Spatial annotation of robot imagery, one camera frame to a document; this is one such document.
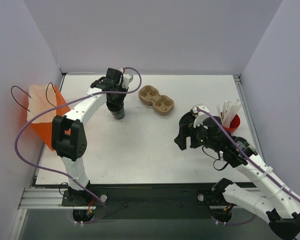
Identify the black paper coffee cup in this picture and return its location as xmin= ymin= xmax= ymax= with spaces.
xmin=108 ymin=105 xmax=125 ymax=120

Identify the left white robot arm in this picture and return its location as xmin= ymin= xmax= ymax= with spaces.
xmin=51 ymin=68 xmax=133 ymax=206

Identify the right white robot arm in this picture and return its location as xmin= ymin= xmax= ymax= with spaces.
xmin=174 ymin=109 xmax=300 ymax=240

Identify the brown cardboard cup carrier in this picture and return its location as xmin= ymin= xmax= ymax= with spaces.
xmin=138 ymin=85 xmax=175 ymax=116

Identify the red plastic cup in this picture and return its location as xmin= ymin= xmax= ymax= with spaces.
xmin=220 ymin=112 xmax=241 ymax=135

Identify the orange paper bag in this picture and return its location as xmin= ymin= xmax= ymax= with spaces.
xmin=10 ymin=82 xmax=72 ymax=152

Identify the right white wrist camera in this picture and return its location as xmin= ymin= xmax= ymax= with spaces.
xmin=190 ymin=104 xmax=210 ymax=128

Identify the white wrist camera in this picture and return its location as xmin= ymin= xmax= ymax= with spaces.
xmin=119 ymin=68 xmax=134 ymax=90
xmin=190 ymin=104 xmax=210 ymax=128

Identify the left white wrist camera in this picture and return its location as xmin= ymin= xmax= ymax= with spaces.
xmin=119 ymin=68 xmax=134 ymax=90

